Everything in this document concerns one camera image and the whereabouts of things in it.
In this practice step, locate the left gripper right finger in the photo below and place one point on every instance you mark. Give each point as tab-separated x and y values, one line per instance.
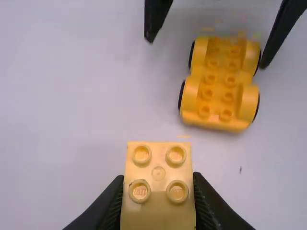
208	206

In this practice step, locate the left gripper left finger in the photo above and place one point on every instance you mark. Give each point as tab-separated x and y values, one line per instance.
105	206

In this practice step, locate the yellow toy car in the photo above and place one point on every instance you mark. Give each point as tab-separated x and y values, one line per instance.
218	88

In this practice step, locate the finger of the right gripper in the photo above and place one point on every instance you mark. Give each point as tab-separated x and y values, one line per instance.
156	19
285	24

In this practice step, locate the yellow toy brick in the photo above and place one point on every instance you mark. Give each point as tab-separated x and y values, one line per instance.
158	172

